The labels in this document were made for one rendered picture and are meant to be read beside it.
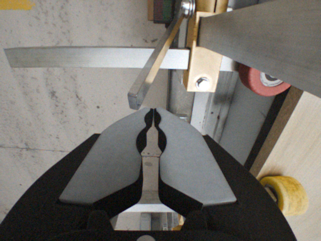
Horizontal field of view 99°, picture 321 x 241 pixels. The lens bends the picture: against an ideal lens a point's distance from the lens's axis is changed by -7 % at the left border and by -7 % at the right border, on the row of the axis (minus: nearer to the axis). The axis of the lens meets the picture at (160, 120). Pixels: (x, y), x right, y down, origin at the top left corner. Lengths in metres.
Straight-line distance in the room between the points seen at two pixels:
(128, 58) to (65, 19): 1.02
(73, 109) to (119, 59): 1.20
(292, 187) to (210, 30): 0.33
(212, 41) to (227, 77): 0.38
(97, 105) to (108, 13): 0.67
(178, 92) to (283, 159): 0.30
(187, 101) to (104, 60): 0.28
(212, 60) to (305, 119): 0.20
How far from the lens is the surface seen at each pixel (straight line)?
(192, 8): 0.26
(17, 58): 0.34
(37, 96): 1.55
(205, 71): 0.26
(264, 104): 0.46
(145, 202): 0.32
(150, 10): 1.04
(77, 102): 1.39
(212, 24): 0.19
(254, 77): 0.25
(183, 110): 0.47
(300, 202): 0.41
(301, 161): 0.45
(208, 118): 0.60
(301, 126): 0.37
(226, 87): 0.57
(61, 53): 0.29
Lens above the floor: 1.11
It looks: 58 degrees down
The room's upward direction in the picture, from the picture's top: 178 degrees clockwise
